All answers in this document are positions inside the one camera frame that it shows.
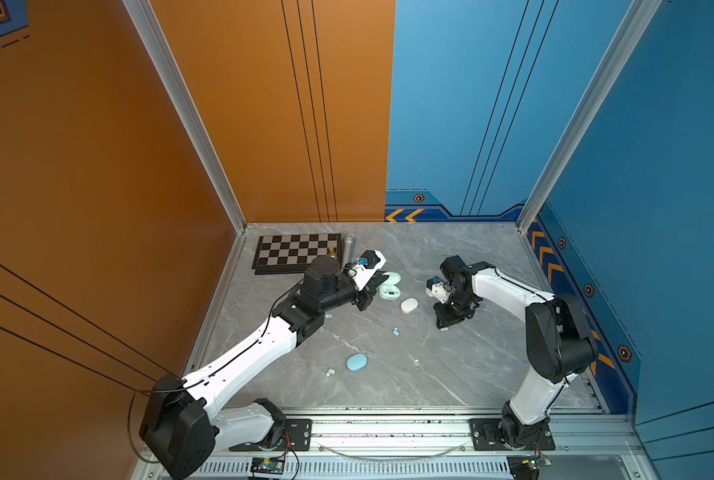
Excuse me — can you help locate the left aluminium corner post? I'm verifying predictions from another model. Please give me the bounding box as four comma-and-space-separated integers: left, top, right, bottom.
123, 0, 247, 234

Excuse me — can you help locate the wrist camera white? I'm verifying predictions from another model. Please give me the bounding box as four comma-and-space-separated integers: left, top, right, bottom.
426, 276, 453, 304
346, 250, 387, 291

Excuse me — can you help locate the right green circuit board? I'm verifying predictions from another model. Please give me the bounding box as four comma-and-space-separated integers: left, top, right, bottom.
521, 456, 553, 471

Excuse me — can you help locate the silver microphone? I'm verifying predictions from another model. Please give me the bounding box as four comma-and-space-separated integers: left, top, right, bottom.
342, 235, 356, 267

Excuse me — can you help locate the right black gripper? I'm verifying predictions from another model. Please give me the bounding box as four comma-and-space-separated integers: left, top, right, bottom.
431, 290, 476, 327

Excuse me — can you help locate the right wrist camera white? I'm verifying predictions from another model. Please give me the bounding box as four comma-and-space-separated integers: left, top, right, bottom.
426, 276, 453, 304

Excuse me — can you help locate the aluminium front rail frame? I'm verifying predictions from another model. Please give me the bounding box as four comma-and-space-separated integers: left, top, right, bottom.
193, 407, 659, 479

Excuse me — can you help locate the green earbud charging case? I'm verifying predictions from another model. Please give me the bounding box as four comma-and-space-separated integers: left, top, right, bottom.
378, 272, 402, 300

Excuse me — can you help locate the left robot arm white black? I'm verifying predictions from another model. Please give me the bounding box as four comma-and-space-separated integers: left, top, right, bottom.
139, 250, 388, 479

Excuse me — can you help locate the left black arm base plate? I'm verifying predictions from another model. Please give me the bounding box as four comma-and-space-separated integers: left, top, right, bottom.
230, 418, 313, 452

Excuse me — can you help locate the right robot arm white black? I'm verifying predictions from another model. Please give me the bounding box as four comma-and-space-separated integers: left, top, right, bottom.
426, 256, 599, 450

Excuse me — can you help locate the aluminium corner post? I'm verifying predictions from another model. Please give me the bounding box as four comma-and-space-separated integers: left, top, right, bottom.
516, 0, 662, 234
123, 0, 247, 234

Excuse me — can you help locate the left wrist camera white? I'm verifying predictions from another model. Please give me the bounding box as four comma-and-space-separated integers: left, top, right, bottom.
346, 250, 387, 291

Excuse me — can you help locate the black white chessboard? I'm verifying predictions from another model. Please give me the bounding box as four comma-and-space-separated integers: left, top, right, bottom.
252, 233, 342, 275

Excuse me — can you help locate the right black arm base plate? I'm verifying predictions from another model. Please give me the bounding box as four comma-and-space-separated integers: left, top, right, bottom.
469, 417, 556, 451

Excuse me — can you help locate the blue earbud charging case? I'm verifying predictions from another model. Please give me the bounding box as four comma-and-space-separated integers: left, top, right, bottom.
346, 353, 368, 372

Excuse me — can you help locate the white earbud charging case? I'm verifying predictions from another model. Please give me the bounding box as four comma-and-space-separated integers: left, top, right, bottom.
400, 298, 419, 314

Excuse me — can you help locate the green circuit board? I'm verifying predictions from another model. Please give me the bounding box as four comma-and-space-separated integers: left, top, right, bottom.
249, 457, 287, 479
521, 456, 553, 471

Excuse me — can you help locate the left green circuit board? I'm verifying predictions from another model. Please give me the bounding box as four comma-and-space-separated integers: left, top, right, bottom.
249, 457, 287, 479

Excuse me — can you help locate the right aluminium corner post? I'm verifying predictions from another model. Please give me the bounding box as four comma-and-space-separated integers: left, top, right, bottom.
516, 0, 662, 234

